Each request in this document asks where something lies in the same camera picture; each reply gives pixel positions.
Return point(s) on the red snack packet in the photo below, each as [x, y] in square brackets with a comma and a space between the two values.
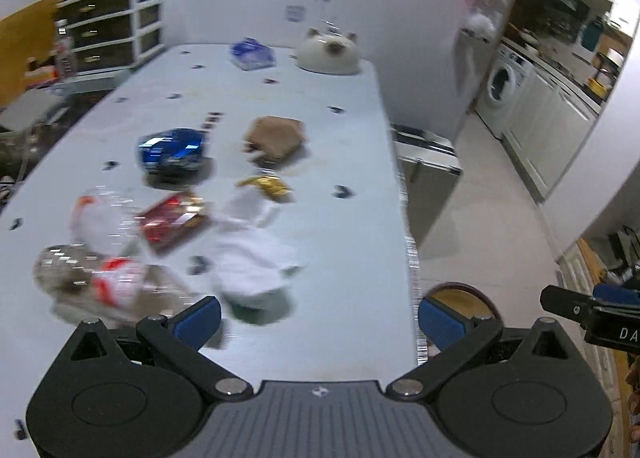
[170, 223]

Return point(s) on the beige floor mat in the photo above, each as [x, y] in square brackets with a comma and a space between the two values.
[607, 378]

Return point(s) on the grey low shelf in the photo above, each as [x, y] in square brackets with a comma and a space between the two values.
[95, 80]

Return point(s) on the clear water bottle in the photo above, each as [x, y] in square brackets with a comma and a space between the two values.
[65, 52]

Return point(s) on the white plush toy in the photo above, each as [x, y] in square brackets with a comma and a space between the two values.
[477, 25]

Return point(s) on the gold foil tray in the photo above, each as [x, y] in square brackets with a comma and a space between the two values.
[265, 185]

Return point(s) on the blue tissue pack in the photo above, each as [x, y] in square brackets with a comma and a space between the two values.
[250, 55]

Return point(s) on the white drawer cabinet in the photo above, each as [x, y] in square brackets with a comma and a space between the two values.
[115, 17]

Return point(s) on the crushed blue drink can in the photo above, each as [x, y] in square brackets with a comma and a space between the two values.
[172, 147]

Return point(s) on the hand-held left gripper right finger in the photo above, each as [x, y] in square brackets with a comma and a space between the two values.
[442, 320]

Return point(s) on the white kitchen cabinets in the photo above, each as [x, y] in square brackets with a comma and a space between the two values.
[550, 127]

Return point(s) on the cat-shaped ceramic bowl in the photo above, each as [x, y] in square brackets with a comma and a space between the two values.
[325, 55]

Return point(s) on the small metal ornament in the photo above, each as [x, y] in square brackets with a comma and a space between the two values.
[331, 26]

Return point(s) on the person's right hand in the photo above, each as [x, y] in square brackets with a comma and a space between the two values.
[635, 388]

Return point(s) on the crumpled white tissue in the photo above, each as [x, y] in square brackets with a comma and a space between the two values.
[250, 258]

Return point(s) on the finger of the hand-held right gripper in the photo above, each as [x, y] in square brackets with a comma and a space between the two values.
[567, 303]

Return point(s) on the round trash bin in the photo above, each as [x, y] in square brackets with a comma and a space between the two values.
[465, 298]

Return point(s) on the white washing machine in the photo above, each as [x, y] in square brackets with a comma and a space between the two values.
[502, 82]

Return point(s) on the colourful striped holder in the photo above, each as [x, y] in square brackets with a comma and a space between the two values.
[42, 76]

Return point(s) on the crushed clear plastic bottle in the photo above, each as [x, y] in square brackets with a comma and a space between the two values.
[115, 283]

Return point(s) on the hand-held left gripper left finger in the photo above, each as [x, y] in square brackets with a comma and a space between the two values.
[197, 320]

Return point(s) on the brown paper bag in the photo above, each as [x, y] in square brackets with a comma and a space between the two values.
[275, 137]

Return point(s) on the white wall switch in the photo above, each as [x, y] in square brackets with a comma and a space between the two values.
[295, 13]

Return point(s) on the clear plastic bag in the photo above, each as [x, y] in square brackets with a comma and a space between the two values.
[95, 218]

